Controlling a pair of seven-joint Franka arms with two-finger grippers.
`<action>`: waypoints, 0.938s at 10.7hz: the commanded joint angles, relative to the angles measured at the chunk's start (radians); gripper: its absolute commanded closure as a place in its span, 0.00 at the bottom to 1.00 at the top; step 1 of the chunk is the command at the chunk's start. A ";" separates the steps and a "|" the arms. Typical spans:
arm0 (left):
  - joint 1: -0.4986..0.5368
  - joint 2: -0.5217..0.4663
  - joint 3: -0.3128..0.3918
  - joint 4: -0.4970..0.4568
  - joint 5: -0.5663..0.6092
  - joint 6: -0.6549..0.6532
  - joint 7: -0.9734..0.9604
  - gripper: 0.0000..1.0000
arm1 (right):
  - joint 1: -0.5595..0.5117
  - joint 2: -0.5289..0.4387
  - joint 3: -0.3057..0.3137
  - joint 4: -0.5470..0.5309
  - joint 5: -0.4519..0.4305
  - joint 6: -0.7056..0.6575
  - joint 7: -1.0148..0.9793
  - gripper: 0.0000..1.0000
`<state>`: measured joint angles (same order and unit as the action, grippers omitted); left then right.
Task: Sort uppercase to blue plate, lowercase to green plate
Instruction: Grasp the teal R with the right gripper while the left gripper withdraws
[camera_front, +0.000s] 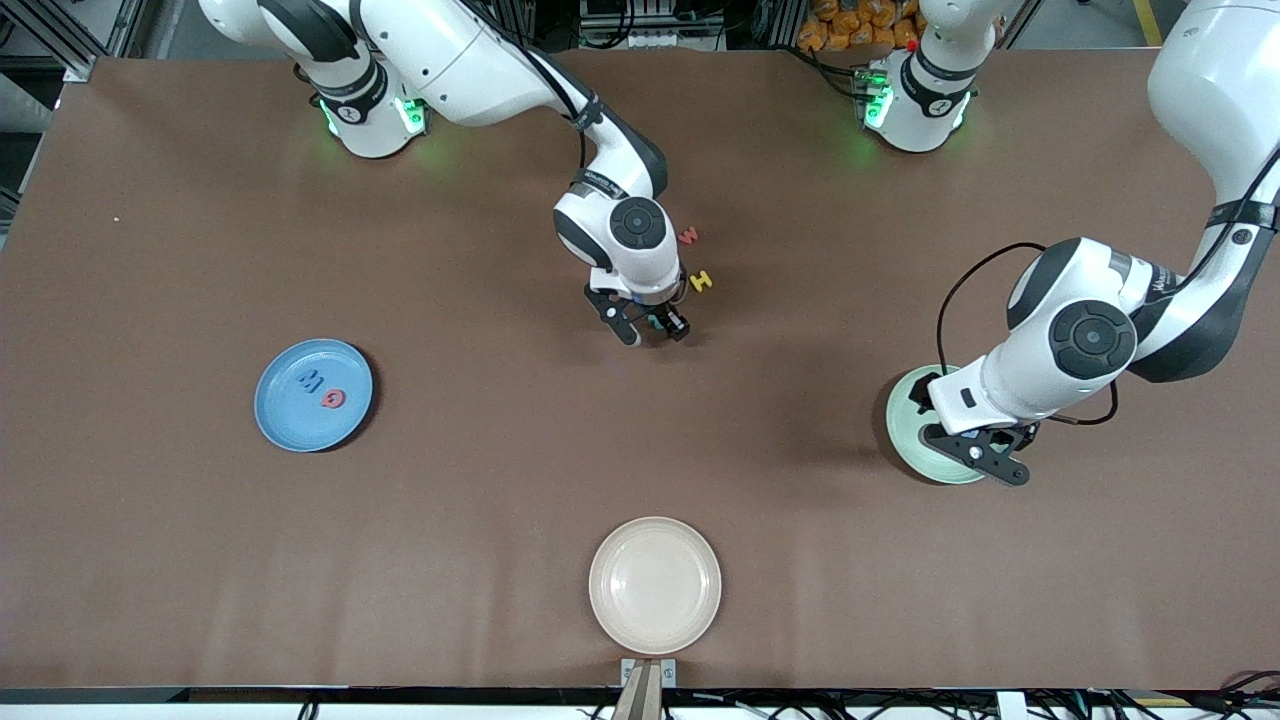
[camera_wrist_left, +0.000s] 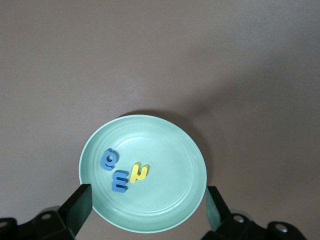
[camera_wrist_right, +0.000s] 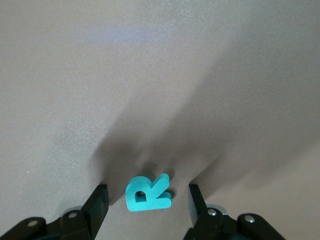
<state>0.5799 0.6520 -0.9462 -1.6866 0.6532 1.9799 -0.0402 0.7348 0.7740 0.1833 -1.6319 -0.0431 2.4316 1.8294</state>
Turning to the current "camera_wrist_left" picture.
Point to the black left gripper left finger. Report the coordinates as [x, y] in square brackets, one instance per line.
[77, 207]

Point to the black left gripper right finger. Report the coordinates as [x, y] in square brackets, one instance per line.
[222, 212]

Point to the blue foam lowercase m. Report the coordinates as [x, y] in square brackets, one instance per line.
[120, 181]

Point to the blue foam lowercase a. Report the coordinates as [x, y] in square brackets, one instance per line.
[103, 160]

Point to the yellow foam lowercase h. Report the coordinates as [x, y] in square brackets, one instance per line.
[135, 175]

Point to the green plate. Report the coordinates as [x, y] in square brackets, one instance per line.
[165, 162]

